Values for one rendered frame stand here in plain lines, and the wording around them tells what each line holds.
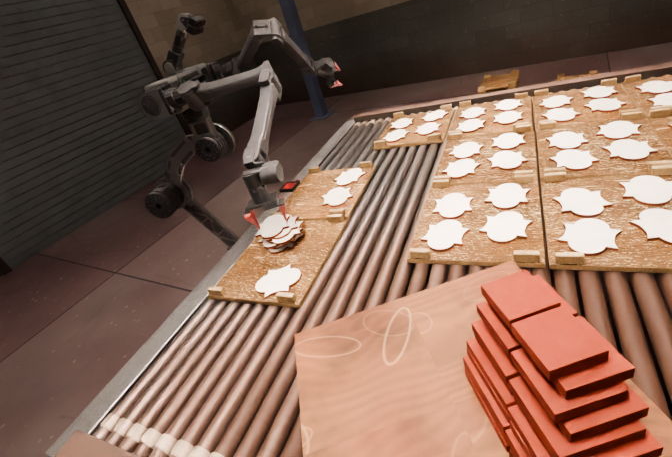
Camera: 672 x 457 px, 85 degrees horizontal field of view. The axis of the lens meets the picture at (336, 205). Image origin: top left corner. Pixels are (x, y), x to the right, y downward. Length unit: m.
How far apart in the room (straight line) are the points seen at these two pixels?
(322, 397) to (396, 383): 0.13
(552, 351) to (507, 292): 0.09
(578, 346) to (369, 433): 0.34
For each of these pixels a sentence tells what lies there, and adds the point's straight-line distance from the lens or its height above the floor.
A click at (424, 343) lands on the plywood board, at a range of 0.75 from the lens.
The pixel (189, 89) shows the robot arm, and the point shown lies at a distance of 1.69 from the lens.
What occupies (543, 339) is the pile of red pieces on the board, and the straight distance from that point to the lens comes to 0.50.
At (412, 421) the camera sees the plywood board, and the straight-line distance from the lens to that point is 0.67.
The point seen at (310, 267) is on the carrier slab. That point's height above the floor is 0.94.
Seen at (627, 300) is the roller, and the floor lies 0.92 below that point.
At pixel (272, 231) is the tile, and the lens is 1.30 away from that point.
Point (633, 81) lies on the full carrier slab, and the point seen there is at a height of 0.94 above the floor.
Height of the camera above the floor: 1.63
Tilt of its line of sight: 28 degrees down
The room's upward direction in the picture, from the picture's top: 19 degrees counter-clockwise
